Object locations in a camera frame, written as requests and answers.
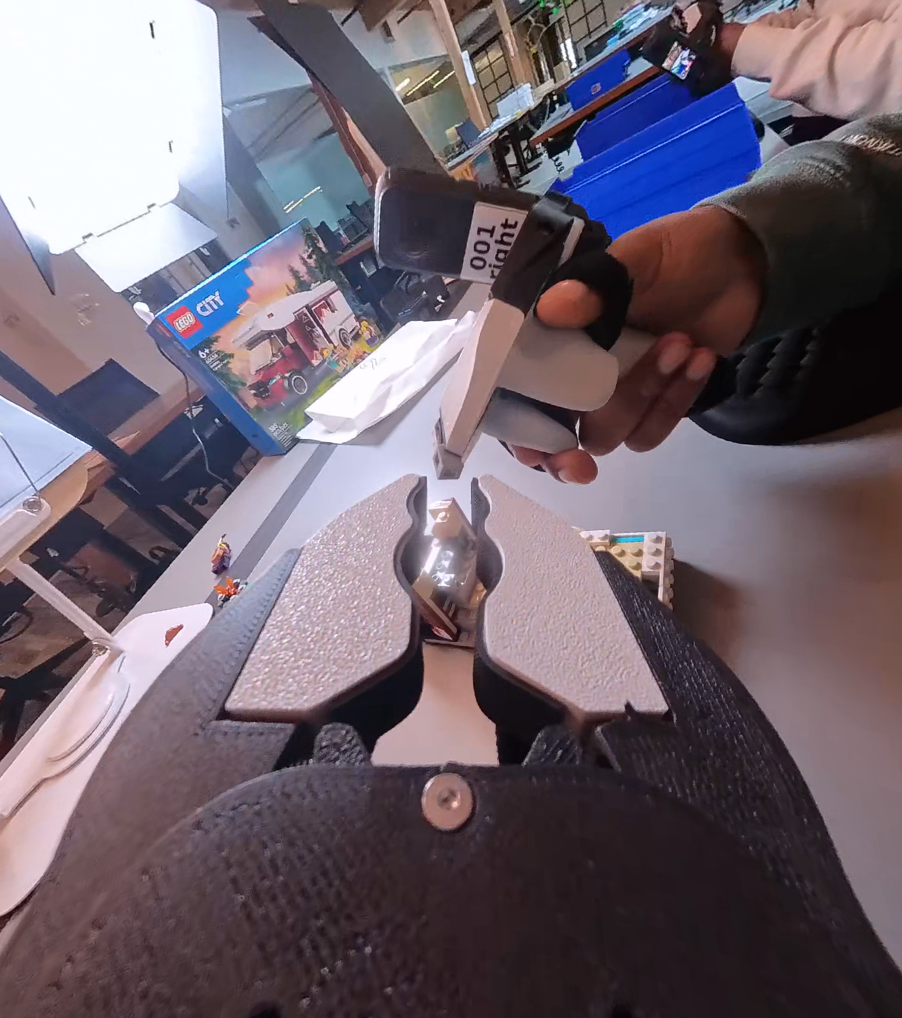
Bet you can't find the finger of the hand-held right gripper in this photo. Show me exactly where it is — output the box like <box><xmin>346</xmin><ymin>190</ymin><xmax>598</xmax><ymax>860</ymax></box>
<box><xmin>435</xmin><ymin>348</ymin><xmax>474</xmax><ymax>469</ymax></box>
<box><xmin>445</xmin><ymin>299</ymin><xmax>529</xmax><ymax>477</ymax></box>

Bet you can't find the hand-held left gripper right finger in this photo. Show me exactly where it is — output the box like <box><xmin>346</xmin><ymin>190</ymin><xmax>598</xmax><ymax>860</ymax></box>
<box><xmin>470</xmin><ymin>475</ymin><xmax>673</xmax><ymax>725</ymax></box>

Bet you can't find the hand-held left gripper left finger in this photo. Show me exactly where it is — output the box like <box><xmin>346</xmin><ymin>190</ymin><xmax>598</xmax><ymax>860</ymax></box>
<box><xmin>224</xmin><ymin>475</ymin><xmax>430</xmax><ymax>721</ymax></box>

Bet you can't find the toy brick truck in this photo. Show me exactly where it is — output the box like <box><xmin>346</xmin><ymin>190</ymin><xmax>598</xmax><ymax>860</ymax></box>
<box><xmin>409</xmin><ymin>497</ymin><xmax>675</xmax><ymax>647</ymax></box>

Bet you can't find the person's right forearm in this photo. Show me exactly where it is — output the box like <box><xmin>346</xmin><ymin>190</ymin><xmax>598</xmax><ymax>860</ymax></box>
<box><xmin>693</xmin><ymin>111</ymin><xmax>902</xmax><ymax>351</ymax></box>

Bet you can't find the person's right hand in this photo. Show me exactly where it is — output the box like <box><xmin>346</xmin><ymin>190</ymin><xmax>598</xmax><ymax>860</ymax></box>
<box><xmin>510</xmin><ymin>205</ymin><xmax>770</xmax><ymax>486</ymax></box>

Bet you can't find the white paper bag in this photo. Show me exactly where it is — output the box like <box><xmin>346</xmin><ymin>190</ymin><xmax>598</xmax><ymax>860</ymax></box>
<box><xmin>297</xmin><ymin>312</ymin><xmax>479</xmax><ymax>444</ymax></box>

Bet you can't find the blue toy set box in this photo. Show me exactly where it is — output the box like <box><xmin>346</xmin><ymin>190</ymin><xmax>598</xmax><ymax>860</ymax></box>
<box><xmin>146</xmin><ymin>218</ymin><xmax>388</xmax><ymax>457</ymax></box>

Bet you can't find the blue bin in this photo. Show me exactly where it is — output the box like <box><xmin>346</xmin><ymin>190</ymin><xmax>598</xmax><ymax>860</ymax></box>
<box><xmin>564</xmin><ymin>49</ymin><xmax>636</xmax><ymax>112</ymax></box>
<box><xmin>554</xmin><ymin>81</ymin><xmax>764</xmax><ymax>240</ymax></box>

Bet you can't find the wooden table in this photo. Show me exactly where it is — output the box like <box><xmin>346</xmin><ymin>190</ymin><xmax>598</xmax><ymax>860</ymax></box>
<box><xmin>37</xmin><ymin>393</ymin><xmax>205</xmax><ymax>498</ymax></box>

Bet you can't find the white book stand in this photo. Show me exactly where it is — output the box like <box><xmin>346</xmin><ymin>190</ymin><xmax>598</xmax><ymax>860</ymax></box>
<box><xmin>0</xmin><ymin>409</ymin><xmax>217</xmax><ymax>917</ymax></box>

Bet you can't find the softbox light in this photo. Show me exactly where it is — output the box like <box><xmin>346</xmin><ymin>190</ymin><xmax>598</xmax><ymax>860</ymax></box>
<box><xmin>0</xmin><ymin>0</ymin><xmax>231</xmax><ymax>297</ymax></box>

